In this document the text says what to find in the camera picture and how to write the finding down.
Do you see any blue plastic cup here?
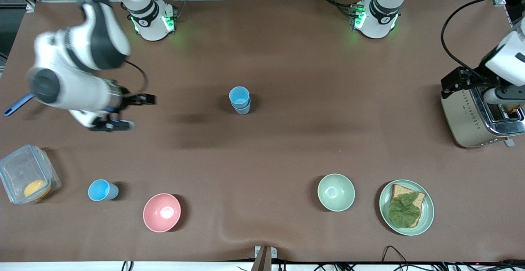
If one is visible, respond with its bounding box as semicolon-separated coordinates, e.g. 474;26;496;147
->
88;180;119;202
229;87;250;109
231;97;251;115

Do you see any beige and chrome toaster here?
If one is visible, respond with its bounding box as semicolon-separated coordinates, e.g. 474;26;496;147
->
441;83;525;148

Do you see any brown toast slice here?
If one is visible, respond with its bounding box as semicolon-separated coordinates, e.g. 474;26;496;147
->
498;103;524;114

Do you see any pink bowl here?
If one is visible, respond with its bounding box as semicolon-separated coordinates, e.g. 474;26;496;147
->
143;193;182;233

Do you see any orange round food item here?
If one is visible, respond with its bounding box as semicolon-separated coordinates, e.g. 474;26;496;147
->
24;180;50;200

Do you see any brown bread slice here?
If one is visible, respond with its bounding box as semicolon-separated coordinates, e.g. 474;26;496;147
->
390;184;426;228

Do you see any clear plastic food container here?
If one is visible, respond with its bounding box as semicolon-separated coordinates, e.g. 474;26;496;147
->
0;145;62;205

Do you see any pale green plate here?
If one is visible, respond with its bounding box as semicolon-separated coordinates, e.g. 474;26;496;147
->
379;180;435;236

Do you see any green lettuce leaf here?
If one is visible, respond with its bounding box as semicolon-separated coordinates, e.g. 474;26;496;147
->
388;192;422;228

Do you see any pale green bowl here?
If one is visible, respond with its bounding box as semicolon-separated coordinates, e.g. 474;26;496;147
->
317;173;356;212

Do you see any metal table clamp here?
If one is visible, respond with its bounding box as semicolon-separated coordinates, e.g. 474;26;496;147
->
254;246;278;271

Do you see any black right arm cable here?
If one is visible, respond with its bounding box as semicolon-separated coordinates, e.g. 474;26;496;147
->
123;59;148;95

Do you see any blue utensil handle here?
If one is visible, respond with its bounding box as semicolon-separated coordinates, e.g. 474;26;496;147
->
3;92;36;117

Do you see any black looped cable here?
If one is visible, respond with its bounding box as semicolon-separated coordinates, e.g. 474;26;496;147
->
381;245;413;264

